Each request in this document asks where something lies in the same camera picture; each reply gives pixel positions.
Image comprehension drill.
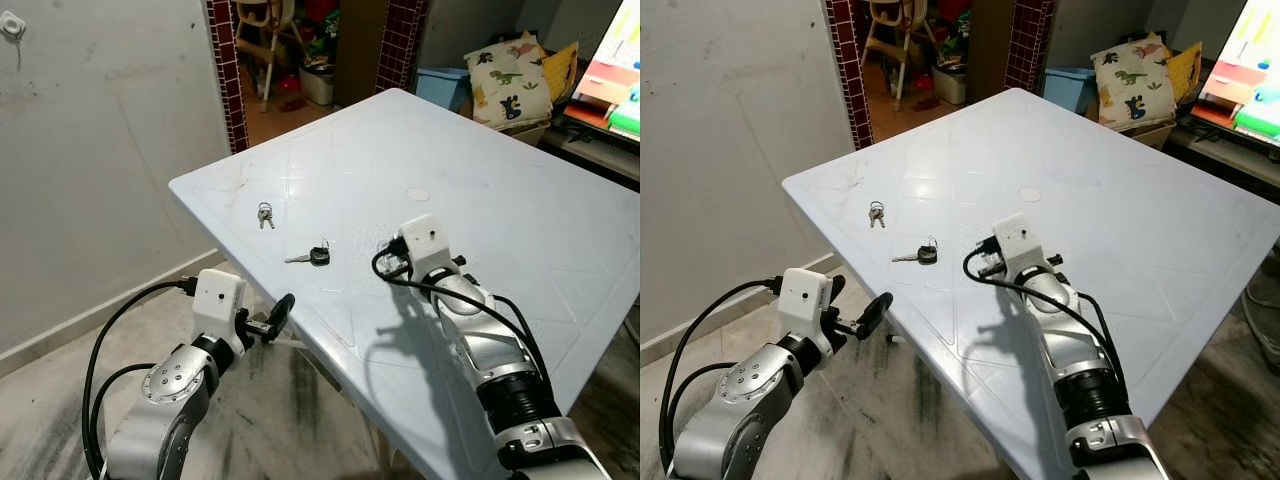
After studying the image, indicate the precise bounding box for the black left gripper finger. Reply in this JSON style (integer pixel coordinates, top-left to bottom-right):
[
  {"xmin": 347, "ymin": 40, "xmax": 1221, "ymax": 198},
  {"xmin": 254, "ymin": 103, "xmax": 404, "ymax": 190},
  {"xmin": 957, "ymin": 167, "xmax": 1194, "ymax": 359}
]
[
  {"xmin": 855, "ymin": 291, "xmax": 894, "ymax": 339},
  {"xmin": 265, "ymin": 293, "xmax": 297, "ymax": 339}
]

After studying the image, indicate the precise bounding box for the black head key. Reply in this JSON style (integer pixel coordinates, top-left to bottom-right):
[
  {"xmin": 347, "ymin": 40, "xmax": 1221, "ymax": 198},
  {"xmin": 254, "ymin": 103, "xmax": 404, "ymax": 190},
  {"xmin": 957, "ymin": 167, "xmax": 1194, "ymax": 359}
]
[
  {"xmin": 892, "ymin": 238, "xmax": 940, "ymax": 267},
  {"xmin": 284, "ymin": 240, "xmax": 332, "ymax": 268}
]

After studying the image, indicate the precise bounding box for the white plastic folding table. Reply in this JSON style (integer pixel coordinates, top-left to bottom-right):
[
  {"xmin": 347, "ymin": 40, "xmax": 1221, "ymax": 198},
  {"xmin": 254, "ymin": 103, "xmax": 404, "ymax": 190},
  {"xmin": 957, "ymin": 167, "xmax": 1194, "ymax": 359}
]
[
  {"xmin": 168, "ymin": 88, "xmax": 641, "ymax": 480},
  {"xmin": 782, "ymin": 88, "xmax": 1280, "ymax": 480}
]

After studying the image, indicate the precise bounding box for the white pot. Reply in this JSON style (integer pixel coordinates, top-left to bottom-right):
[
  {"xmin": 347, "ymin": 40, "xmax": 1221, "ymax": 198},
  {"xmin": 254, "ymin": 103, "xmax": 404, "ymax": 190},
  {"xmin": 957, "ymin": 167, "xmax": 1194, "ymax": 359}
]
[
  {"xmin": 298, "ymin": 62, "xmax": 337, "ymax": 107},
  {"xmin": 933, "ymin": 62, "xmax": 969, "ymax": 105}
]

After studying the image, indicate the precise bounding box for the blue plastic box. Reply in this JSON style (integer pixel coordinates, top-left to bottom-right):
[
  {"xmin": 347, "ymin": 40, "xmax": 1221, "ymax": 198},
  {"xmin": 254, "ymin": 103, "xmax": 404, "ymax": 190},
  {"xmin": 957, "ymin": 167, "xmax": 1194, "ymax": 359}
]
[
  {"xmin": 415, "ymin": 66, "xmax": 473, "ymax": 113},
  {"xmin": 1043, "ymin": 66, "xmax": 1098, "ymax": 113}
]

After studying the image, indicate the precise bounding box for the dinosaur print pillow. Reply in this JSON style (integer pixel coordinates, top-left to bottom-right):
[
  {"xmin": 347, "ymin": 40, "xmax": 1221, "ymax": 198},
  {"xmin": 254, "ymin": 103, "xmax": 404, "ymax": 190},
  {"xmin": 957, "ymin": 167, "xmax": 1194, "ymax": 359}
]
[
  {"xmin": 465, "ymin": 32, "xmax": 553, "ymax": 129},
  {"xmin": 1090, "ymin": 32, "xmax": 1179, "ymax": 129}
]

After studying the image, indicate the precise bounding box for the brown wooden cabinet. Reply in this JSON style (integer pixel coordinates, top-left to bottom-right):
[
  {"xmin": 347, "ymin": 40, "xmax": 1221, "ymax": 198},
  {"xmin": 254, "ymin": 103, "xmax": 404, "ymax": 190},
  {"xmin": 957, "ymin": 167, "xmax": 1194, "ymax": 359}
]
[
  {"xmin": 965, "ymin": 0, "xmax": 1016, "ymax": 101},
  {"xmin": 335, "ymin": 0, "xmax": 389, "ymax": 107}
]

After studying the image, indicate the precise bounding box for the red brick tiled pillar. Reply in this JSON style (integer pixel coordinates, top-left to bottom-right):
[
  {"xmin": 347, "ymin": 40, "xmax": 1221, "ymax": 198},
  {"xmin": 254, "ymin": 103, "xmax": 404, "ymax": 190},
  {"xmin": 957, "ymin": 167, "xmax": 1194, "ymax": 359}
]
[
  {"xmin": 1005, "ymin": 0, "xmax": 1056, "ymax": 93},
  {"xmin": 375, "ymin": 0, "xmax": 429, "ymax": 93},
  {"xmin": 825, "ymin": 0, "xmax": 873, "ymax": 151},
  {"xmin": 203, "ymin": 0, "xmax": 251, "ymax": 156}
]

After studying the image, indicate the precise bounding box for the grey television stand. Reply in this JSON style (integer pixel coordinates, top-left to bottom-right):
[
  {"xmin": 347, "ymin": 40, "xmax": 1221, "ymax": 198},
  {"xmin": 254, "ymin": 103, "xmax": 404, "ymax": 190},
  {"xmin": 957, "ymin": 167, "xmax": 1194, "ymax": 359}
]
[
  {"xmin": 540, "ymin": 120, "xmax": 641, "ymax": 186},
  {"xmin": 1165, "ymin": 120, "xmax": 1280, "ymax": 191}
]

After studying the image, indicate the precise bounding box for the yellow pillow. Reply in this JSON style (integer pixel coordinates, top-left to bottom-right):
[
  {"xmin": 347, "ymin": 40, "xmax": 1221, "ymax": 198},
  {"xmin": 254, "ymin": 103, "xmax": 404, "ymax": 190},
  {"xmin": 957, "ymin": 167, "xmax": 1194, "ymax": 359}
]
[
  {"xmin": 1165, "ymin": 42, "xmax": 1204, "ymax": 103},
  {"xmin": 540, "ymin": 42, "xmax": 581, "ymax": 103}
]

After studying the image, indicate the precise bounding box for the flat screen television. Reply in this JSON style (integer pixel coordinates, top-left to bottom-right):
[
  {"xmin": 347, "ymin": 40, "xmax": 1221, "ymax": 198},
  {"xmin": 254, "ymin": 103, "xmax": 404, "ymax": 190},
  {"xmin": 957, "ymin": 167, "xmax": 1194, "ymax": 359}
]
[
  {"xmin": 1195, "ymin": 0, "xmax": 1280, "ymax": 141},
  {"xmin": 565, "ymin": 0, "xmax": 641, "ymax": 141}
]

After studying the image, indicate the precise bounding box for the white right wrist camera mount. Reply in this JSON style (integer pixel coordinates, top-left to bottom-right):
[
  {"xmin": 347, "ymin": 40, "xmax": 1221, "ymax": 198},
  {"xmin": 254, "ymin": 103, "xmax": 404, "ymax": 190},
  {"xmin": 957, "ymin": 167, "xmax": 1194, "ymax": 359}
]
[
  {"xmin": 990, "ymin": 212, "xmax": 1041, "ymax": 281},
  {"xmin": 398, "ymin": 214, "xmax": 451, "ymax": 283}
]

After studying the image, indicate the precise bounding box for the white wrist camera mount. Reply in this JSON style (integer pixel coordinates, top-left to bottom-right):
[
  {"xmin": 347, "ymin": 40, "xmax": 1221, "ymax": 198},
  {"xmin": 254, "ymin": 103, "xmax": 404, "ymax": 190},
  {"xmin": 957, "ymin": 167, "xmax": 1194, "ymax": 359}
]
[
  {"xmin": 190, "ymin": 268, "xmax": 248, "ymax": 346},
  {"xmin": 778, "ymin": 267, "xmax": 834, "ymax": 341},
  {"xmin": 990, "ymin": 212, "xmax": 1041, "ymax": 281},
  {"xmin": 398, "ymin": 214, "xmax": 451, "ymax": 283}
]

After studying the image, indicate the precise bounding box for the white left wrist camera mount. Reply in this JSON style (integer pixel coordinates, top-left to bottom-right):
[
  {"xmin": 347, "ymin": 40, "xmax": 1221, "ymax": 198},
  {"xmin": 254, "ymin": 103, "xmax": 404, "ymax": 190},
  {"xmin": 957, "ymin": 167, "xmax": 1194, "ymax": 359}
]
[
  {"xmin": 190, "ymin": 268, "xmax": 248, "ymax": 346},
  {"xmin": 778, "ymin": 267, "xmax": 834, "ymax": 341}
]

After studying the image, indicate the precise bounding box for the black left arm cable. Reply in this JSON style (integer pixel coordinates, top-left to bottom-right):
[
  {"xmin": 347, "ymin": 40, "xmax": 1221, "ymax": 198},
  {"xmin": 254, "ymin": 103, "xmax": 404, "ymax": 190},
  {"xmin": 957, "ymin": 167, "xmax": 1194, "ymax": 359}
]
[
  {"xmin": 82, "ymin": 278, "xmax": 199, "ymax": 473},
  {"xmin": 660, "ymin": 278, "xmax": 786, "ymax": 473}
]

